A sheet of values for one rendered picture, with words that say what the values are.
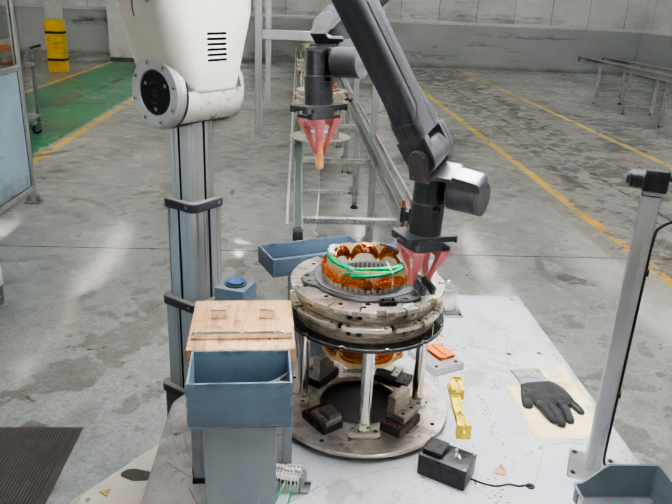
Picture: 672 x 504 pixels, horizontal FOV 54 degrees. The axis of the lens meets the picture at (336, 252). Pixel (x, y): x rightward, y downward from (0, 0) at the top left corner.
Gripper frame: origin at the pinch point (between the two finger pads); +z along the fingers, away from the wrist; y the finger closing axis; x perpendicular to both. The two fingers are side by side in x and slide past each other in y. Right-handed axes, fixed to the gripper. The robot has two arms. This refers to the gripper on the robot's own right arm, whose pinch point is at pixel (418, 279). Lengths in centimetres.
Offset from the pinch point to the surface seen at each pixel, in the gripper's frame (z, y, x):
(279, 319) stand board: 11.1, -21.8, 12.5
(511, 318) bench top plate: 38, 63, 43
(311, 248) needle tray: 13, 1, 52
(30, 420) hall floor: 121, -70, 158
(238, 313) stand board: 11.4, -28.3, 17.5
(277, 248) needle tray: 13, -8, 52
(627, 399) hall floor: 113, 174, 81
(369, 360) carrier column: 18.8, -5.5, 5.2
